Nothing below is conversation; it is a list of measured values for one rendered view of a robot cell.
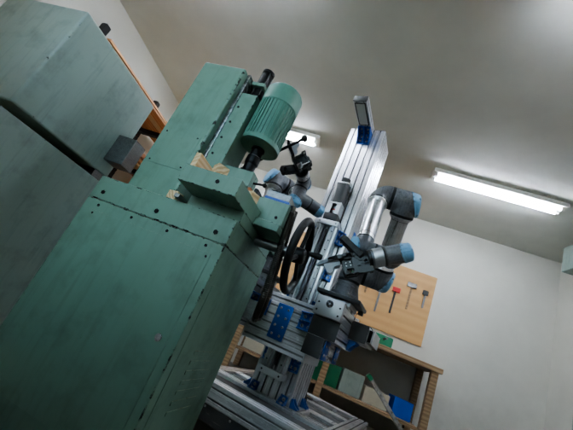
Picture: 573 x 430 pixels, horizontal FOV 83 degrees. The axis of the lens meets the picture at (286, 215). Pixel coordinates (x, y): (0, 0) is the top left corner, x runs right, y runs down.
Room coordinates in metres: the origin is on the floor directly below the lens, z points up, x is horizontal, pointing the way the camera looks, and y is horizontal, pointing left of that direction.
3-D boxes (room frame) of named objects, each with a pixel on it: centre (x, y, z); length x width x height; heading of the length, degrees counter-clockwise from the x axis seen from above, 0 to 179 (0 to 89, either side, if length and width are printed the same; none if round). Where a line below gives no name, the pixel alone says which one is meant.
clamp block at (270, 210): (1.19, 0.04, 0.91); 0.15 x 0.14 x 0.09; 162
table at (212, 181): (1.22, 0.13, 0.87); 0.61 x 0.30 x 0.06; 162
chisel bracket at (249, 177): (1.27, 0.24, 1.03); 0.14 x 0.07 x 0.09; 72
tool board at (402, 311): (4.24, -1.18, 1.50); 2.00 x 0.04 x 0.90; 76
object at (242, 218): (1.24, 0.17, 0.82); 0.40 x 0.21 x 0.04; 162
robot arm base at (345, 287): (1.68, -0.44, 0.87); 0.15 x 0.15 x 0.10
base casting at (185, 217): (1.30, 0.34, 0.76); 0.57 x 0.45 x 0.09; 72
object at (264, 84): (1.30, 0.36, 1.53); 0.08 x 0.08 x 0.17; 72
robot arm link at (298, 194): (1.63, -0.03, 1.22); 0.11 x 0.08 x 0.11; 117
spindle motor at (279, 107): (1.26, 0.22, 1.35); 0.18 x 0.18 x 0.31
